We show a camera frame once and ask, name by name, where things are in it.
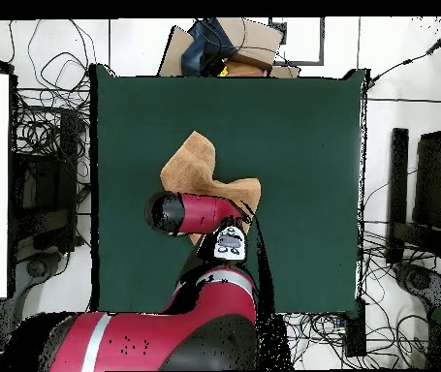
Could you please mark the orange-brown cloth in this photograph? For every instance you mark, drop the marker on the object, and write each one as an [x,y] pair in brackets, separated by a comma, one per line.
[247,69]

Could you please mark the dark-framed white board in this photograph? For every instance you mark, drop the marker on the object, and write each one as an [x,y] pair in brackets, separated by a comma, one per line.
[322,42]

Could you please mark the orange terry towel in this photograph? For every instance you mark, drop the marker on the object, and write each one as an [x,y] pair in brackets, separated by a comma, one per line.
[193,170]

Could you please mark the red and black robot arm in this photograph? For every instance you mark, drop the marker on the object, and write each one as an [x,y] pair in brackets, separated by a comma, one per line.
[204,213]

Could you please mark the brown cardboard box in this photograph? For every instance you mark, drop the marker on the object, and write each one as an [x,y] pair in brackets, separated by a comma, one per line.
[255,38]

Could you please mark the brown cardboard sheet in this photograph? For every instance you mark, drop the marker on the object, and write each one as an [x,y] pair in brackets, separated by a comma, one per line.
[173,54]

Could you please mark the black equipment stand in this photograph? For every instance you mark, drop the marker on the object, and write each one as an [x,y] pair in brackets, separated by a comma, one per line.
[49,186]

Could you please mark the dark green table cloth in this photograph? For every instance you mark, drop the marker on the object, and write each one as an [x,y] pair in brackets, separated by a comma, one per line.
[301,174]

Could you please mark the black power strip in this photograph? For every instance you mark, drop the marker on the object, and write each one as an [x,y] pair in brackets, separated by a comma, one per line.
[355,333]

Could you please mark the blue jeans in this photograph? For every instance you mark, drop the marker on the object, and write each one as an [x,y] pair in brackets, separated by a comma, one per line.
[204,50]

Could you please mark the black upright post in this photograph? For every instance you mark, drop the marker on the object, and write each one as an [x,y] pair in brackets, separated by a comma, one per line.
[398,186]

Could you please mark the black wheeled stand base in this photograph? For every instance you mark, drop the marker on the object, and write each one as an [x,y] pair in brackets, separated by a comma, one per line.
[37,269]

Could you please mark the black chair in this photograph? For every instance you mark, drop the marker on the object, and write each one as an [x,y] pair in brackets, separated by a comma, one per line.
[435,182]

